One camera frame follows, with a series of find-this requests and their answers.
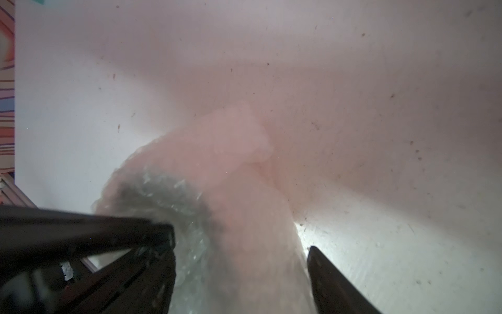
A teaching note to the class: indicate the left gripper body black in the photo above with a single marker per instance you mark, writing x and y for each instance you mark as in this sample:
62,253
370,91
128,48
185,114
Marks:
39,290

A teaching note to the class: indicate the clear bubble wrap sheet bottom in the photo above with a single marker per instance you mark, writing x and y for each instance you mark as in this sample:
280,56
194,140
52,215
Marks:
237,247

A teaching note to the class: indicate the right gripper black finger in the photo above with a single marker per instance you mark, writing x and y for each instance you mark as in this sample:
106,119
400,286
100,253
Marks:
332,291

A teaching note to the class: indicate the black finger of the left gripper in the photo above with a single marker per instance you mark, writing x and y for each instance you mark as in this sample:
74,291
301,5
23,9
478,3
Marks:
32,237
141,281

